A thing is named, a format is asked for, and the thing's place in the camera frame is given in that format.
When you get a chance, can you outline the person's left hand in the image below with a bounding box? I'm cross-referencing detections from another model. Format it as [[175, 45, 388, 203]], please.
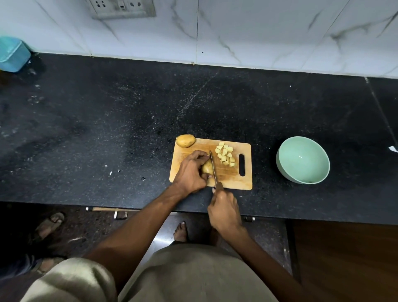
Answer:
[[172, 150, 213, 195]]

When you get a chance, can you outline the person's right hand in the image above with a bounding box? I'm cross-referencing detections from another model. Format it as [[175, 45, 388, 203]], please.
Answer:
[[207, 188, 243, 231]]

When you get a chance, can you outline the kitchen knife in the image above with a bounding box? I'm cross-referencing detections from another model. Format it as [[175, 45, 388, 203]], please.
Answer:
[[209, 151, 224, 192]]

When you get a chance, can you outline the person's right forearm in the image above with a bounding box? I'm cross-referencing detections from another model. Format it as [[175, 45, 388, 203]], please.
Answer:
[[218, 222, 315, 302]]

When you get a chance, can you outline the person's left forearm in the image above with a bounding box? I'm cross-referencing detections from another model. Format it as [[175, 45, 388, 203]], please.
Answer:
[[83, 184, 194, 293]]

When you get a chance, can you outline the wooden cutting board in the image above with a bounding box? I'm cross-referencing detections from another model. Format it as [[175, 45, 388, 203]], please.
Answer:
[[169, 137, 253, 191]]

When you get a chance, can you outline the pile of potato cubes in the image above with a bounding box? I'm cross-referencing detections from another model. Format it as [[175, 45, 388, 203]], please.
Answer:
[[215, 142, 236, 167]]

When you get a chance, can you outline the whole potato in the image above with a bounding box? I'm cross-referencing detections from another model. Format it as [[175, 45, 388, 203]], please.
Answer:
[[176, 134, 196, 149]]

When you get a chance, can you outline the person's bare foot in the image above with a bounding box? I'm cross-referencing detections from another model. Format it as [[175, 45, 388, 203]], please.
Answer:
[[173, 221, 188, 243]]

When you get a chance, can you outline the person's beige garment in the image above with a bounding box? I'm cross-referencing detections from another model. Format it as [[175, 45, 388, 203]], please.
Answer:
[[19, 243, 279, 302]]

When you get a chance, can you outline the mint green bowl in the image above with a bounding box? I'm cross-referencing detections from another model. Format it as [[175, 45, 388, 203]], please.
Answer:
[[276, 136, 331, 185]]

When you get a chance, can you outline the wooden cabinet door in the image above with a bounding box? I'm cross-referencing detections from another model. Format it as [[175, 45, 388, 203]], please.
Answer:
[[293, 220, 398, 302]]

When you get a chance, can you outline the light blue plastic container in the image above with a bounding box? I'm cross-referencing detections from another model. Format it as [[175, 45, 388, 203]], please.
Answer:
[[0, 36, 32, 73]]

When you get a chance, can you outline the long metal cabinet handle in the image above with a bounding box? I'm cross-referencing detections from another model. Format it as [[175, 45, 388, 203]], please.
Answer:
[[85, 207, 141, 220]]

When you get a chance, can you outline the white wall socket panel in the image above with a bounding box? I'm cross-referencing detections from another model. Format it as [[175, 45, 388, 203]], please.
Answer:
[[86, 0, 157, 20]]

